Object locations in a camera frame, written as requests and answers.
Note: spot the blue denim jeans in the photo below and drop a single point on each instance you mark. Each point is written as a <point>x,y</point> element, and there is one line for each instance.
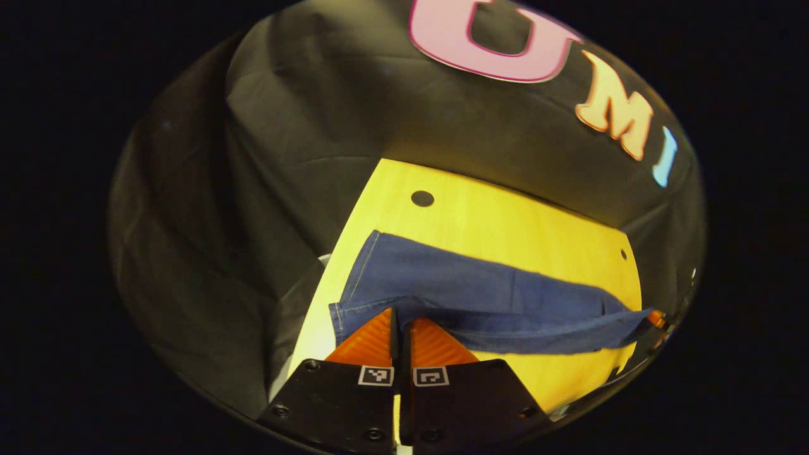
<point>480,297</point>

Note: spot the black backdrop cloth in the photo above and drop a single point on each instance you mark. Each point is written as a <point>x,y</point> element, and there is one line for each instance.
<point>284,158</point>

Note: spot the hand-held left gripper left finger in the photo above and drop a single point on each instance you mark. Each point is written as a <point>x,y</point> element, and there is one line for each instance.
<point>354,398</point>

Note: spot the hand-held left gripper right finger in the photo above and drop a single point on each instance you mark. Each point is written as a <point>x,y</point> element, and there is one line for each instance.
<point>468,398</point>

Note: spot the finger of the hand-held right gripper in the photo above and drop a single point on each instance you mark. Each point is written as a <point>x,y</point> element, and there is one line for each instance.
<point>651,335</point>

